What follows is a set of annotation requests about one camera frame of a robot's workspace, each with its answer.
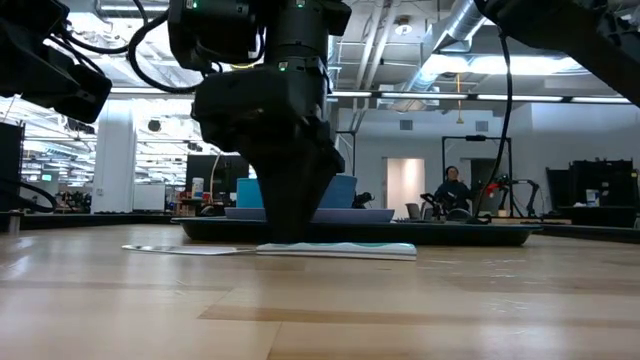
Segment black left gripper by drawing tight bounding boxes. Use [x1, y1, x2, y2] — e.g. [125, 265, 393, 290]
[191, 59, 346, 245]

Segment bright blue cup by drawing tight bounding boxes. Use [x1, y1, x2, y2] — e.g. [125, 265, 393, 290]
[235, 177, 265, 210]

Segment lilac round plate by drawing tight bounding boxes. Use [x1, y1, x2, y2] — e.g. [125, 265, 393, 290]
[223, 206, 396, 225]

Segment knife with patterned teal handle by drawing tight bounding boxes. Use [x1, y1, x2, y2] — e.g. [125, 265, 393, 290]
[121, 241, 419, 263]

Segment dark green tray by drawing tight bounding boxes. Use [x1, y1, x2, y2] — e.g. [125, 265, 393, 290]
[171, 215, 544, 248]

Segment black computer monitor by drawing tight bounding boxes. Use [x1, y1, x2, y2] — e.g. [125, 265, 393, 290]
[184, 153, 251, 207]

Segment person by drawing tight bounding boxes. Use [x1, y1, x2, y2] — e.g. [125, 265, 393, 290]
[432, 165, 474, 221]

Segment white board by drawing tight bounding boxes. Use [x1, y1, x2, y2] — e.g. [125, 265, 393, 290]
[132, 183, 167, 212]

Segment white square pillar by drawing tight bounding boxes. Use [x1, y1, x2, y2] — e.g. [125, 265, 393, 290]
[91, 98, 138, 215]

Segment black storage cases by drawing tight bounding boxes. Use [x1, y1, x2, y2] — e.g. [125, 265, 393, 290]
[544, 158, 640, 229]

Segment black equipment rack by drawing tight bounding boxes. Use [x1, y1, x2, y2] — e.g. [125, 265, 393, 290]
[0, 121, 25, 214]

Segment black background rig frame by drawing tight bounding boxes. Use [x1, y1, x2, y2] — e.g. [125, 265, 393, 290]
[441, 133, 514, 217]

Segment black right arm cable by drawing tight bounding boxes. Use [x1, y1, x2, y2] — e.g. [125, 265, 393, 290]
[469, 29, 516, 225]

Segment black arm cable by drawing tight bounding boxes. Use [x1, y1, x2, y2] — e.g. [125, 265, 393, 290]
[469, 29, 516, 225]
[49, 0, 266, 96]

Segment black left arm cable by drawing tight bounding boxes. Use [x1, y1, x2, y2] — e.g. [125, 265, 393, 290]
[49, 0, 266, 96]

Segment silver ventilation duct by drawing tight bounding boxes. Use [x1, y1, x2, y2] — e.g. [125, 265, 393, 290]
[389, 0, 501, 114]

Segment black aluminium table frame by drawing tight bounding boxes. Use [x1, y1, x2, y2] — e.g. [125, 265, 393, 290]
[0, 209, 640, 246]

